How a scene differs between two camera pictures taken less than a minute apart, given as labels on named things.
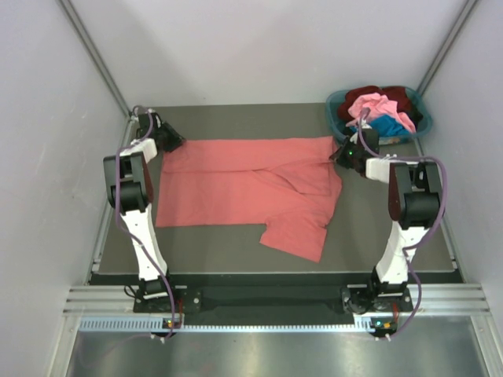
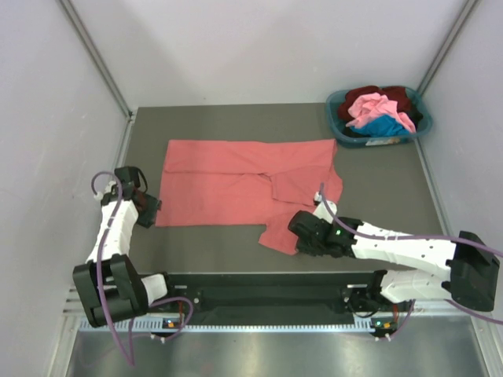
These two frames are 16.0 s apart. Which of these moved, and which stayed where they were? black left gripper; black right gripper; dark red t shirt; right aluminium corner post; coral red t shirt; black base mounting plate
Moved: black right gripper; black left gripper
Stayed: dark red t shirt; coral red t shirt; right aluminium corner post; black base mounting plate
